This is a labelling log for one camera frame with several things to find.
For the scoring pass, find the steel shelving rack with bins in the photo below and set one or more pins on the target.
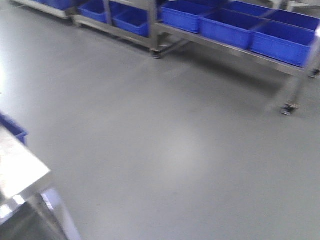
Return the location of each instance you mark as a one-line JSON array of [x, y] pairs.
[[275, 37]]

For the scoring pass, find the lower blue plastic bin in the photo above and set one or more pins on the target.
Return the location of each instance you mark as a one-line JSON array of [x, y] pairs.
[[14, 128]]

